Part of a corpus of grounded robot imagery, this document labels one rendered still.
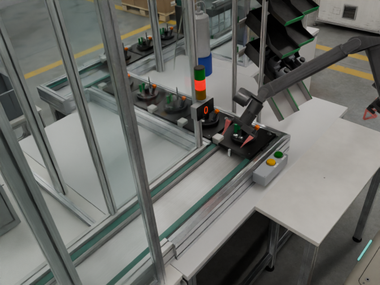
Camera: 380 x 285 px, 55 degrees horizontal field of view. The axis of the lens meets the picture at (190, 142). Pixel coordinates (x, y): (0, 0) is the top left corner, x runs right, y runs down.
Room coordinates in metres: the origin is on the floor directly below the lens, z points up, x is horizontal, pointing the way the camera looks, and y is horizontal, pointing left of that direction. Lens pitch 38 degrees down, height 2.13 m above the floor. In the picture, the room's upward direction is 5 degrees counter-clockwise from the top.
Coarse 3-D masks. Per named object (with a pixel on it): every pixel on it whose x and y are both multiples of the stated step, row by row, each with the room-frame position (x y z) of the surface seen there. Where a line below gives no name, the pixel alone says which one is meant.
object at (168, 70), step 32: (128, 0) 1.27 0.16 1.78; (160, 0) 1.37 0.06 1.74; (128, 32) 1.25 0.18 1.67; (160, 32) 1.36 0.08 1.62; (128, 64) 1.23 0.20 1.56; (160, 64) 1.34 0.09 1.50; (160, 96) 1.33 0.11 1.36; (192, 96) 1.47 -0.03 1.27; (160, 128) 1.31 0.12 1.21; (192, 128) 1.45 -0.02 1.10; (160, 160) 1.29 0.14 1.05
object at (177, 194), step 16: (192, 160) 1.39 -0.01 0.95; (208, 160) 1.42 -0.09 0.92; (224, 160) 1.40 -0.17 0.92; (240, 160) 1.39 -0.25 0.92; (160, 176) 1.28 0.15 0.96; (176, 176) 1.28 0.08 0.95; (192, 176) 1.30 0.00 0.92; (208, 176) 1.29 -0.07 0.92; (224, 176) 1.28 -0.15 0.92; (160, 192) 1.19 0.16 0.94; (176, 192) 1.20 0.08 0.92; (192, 192) 1.20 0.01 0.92; (208, 192) 1.16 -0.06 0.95; (160, 208) 1.12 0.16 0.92; (176, 208) 1.11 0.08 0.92; (192, 208) 1.07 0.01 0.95; (160, 224) 1.02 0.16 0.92; (176, 224) 0.99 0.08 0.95
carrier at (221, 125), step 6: (210, 114) 1.73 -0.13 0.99; (222, 114) 1.75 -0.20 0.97; (204, 120) 1.65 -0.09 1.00; (210, 120) 1.66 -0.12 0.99; (216, 120) 1.66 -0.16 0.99; (222, 120) 1.68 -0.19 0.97; (204, 126) 1.63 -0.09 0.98; (210, 126) 1.63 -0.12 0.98; (216, 126) 1.63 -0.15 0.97; (222, 126) 1.63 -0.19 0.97; (204, 132) 1.58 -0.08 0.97; (210, 132) 1.58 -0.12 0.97; (216, 132) 1.58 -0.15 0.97; (210, 138) 1.53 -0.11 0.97
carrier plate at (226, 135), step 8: (232, 128) 1.60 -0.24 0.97; (224, 136) 1.53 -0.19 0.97; (264, 136) 1.50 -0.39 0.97; (272, 136) 1.50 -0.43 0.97; (216, 144) 1.50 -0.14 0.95; (224, 144) 1.47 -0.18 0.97; (232, 144) 1.46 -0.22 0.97; (256, 144) 1.44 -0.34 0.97; (264, 144) 1.44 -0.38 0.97; (240, 152) 1.39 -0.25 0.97; (248, 152) 1.39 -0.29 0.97; (256, 152) 1.39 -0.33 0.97
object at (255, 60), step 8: (256, 40) 1.83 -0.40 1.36; (248, 48) 1.79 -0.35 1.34; (248, 56) 1.79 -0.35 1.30; (256, 56) 1.74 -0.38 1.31; (272, 56) 1.82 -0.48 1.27; (256, 64) 1.74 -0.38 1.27; (264, 64) 1.70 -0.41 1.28; (280, 64) 1.77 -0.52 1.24; (264, 72) 1.70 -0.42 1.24; (272, 72) 1.71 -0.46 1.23; (272, 80) 1.65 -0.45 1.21
